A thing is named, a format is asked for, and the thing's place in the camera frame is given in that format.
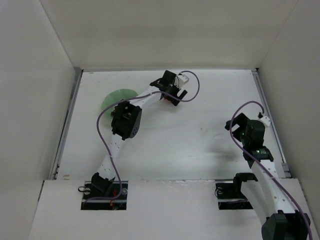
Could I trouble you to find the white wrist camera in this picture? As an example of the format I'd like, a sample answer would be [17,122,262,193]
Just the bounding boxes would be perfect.
[174,73,190,89]
[258,112,271,128]

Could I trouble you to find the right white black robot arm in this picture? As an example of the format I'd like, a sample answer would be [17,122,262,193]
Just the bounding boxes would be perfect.
[225,113,313,240]

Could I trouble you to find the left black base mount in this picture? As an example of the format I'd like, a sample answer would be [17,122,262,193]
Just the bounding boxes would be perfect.
[77,181,129,211]

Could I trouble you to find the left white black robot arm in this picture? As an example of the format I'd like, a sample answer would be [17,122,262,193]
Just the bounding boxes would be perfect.
[90,70,189,200]

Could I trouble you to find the green wavy fruit bowl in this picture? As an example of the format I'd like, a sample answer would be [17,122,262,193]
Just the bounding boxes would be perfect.
[100,88,138,110]

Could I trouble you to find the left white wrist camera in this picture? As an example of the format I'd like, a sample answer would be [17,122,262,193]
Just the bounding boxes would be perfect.
[174,73,190,89]

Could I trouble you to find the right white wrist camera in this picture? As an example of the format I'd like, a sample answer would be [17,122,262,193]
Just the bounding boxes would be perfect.
[258,112,271,128]

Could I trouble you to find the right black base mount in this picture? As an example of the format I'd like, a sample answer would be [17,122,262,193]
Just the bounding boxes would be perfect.
[214,182,253,210]

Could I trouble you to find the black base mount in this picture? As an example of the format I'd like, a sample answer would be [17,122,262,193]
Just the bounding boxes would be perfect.
[77,181,129,211]
[214,182,253,210]

